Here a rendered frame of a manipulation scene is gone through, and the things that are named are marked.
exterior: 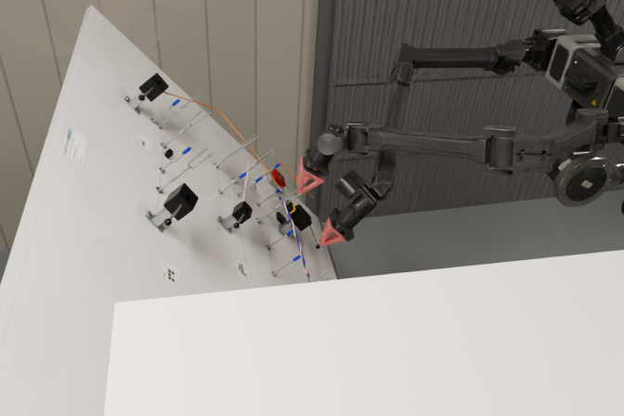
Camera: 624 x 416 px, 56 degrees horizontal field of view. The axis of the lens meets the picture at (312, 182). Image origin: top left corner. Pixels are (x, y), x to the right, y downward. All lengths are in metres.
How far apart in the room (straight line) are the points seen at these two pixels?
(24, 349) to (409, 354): 0.49
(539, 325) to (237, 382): 0.25
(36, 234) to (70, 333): 0.16
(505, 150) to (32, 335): 1.01
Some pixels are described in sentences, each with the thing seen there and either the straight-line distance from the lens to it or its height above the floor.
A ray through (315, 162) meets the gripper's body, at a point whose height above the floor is 1.33.
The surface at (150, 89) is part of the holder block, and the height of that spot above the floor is 1.59.
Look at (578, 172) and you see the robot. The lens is 2.04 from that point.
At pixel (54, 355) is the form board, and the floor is 1.59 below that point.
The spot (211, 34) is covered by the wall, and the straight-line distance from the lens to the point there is 2.76.
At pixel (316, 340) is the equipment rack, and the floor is 1.85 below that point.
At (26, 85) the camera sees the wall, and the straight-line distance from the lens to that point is 2.91.
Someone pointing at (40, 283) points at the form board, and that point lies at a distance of 0.87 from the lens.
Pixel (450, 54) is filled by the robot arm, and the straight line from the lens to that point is 1.95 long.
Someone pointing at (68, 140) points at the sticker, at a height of 1.63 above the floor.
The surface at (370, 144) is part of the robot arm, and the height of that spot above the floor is 1.41.
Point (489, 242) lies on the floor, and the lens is 3.52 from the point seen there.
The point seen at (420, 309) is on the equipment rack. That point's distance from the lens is 0.50.
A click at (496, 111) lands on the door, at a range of 3.39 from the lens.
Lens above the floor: 2.21
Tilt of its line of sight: 36 degrees down
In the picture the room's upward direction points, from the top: 4 degrees clockwise
